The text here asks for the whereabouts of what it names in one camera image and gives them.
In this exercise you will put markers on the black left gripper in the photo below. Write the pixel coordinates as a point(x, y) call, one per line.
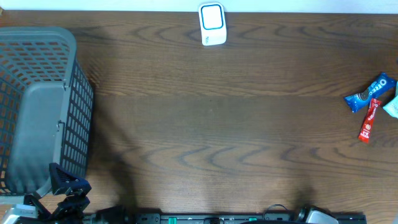
point(74, 207)

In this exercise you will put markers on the red Nescafe coffee stick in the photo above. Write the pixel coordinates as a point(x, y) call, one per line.
point(365, 132)

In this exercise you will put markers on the blue Oreo cookie pack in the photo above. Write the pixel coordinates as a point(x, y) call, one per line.
point(377, 88)

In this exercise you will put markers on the mint green wipes pack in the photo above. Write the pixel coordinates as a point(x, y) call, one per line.
point(391, 107)

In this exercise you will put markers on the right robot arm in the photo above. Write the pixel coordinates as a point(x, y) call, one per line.
point(313, 214)

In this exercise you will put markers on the grey plastic shopping basket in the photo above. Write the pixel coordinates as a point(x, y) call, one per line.
point(46, 110)

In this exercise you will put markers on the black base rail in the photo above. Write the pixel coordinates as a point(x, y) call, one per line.
point(276, 213)

